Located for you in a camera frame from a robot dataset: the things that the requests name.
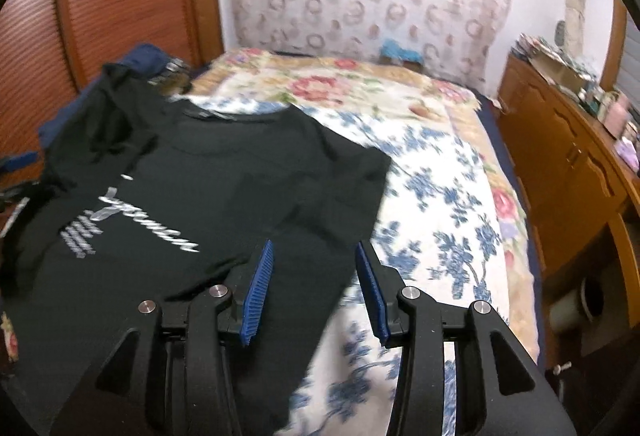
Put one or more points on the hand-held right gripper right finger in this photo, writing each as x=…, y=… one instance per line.
x=372, y=296

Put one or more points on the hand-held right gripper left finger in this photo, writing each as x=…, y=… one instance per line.
x=256, y=296

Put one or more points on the black printed t-shirt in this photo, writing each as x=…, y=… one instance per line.
x=225, y=176

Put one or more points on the white blue floral blanket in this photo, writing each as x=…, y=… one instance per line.
x=440, y=226

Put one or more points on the paper roll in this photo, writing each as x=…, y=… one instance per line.
x=570, y=311

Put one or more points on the beige rose floral quilt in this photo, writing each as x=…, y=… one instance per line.
x=320, y=81

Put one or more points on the wooden sideboard cabinet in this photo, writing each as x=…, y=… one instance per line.
x=560, y=151

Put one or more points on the dark cloth with patterned trim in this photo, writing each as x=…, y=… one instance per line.
x=172, y=71

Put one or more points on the blue plastic bag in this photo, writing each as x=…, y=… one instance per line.
x=402, y=52

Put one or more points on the navy folded cloth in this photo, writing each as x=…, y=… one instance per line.
x=145, y=57

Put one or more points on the purple packet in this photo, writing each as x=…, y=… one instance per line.
x=630, y=154

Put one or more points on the cardboard box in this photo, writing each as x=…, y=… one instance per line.
x=557, y=66

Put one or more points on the pink bottle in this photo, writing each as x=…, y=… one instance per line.
x=620, y=114

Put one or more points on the grey window blind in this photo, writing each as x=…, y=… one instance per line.
x=631, y=66

